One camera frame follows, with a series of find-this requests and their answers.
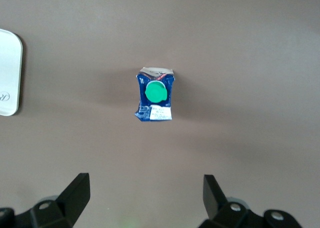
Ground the blue milk carton green cap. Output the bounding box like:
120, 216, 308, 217
134, 66, 175, 123

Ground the cream rabbit print tray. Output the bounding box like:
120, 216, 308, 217
0, 28, 24, 117

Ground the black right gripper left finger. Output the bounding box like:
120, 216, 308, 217
29, 172, 91, 228

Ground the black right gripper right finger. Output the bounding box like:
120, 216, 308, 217
198, 174, 263, 228

